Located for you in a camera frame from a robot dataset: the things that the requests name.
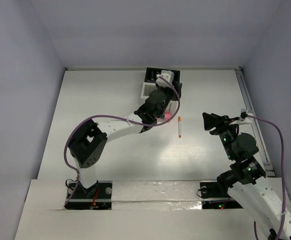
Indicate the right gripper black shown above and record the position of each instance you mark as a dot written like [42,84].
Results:
[212,119]

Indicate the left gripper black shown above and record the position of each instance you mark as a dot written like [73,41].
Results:
[173,88]

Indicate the pink capped tube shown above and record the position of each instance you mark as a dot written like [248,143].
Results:
[164,117]

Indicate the orange white pen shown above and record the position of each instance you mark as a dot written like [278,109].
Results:
[179,127]

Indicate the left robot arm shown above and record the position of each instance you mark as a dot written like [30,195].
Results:
[87,141]

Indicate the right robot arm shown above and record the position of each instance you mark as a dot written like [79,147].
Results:
[246,181]

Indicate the white organizer container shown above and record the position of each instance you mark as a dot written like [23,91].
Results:
[147,88]

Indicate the black organizer container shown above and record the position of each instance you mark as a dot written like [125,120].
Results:
[151,74]

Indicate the foil covered front board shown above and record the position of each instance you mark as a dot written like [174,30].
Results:
[155,195]

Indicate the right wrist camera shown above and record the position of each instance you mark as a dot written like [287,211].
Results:
[246,116]

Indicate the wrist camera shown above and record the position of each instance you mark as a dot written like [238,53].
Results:
[164,74]
[246,116]

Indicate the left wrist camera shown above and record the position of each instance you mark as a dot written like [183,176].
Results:
[164,74]

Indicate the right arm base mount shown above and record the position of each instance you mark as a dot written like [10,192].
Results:
[214,196]

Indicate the right aluminium rail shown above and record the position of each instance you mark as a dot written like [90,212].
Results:
[264,156]

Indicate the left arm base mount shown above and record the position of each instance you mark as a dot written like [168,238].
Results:
[98,197]

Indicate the back wall rail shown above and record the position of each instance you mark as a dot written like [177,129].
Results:
[141,68]

